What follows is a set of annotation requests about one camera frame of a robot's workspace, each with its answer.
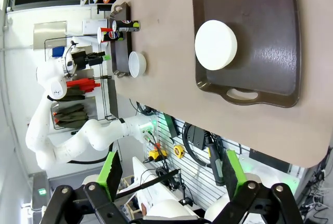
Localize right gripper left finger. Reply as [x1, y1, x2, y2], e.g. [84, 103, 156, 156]
[39, 150, 131, 224]

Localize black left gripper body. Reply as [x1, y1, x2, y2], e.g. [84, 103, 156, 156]
[71, 51, 92, 70]

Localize black yellow handheld tool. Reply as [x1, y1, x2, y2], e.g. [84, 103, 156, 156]
[206, 144, 225, 186]

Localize grey metal plate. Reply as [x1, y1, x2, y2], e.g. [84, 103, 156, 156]
[33, 20, 68, 51]

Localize white cardboard box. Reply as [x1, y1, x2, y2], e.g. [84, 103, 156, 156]
[82, 18, 109, 36]

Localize yellow tape measure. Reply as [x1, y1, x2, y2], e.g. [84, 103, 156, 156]
[173, 144, 185, 159]

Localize tangled floor cables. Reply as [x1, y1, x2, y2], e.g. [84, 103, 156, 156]
[298, 166, 333, 223]

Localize blue box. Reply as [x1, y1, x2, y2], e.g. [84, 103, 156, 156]
[52, 46, 66, 58]

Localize dark brown serving tray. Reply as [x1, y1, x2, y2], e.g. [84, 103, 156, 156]
[107, 1, 133, 79]
[190, 0, 302, 109]

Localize red plastic cup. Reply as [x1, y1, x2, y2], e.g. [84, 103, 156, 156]
[97, 27, 115, 44]

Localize olive green cloth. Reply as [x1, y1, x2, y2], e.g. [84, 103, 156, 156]
[53, 103, 89, 130]
[55, 88, 86, 102]

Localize white round bowl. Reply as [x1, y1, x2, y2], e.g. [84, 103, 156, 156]
[128, 50, 147, 78]
[194, 20, 238, 71]

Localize yellow emergency stop box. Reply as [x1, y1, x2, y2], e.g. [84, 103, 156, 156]
[148, 148, 168, 163]

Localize black small stand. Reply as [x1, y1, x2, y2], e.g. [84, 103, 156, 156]
[178, 177, 195, 207]

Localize coiled black cable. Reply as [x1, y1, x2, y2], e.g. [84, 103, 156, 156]
[182, 122, 212, 168]

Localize white slatwall panel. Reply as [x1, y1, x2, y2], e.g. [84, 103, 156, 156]
[152, 111, 252, 210]

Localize black Pepsi can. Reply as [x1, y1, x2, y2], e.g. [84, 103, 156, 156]
[103, 31, 124, 43]
[111, 20, 142, 33]

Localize black slanted rod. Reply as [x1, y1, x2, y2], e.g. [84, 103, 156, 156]
[116, 168, 182, 199]

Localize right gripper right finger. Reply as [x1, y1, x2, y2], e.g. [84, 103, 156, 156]
[212, 149, 304, 224]

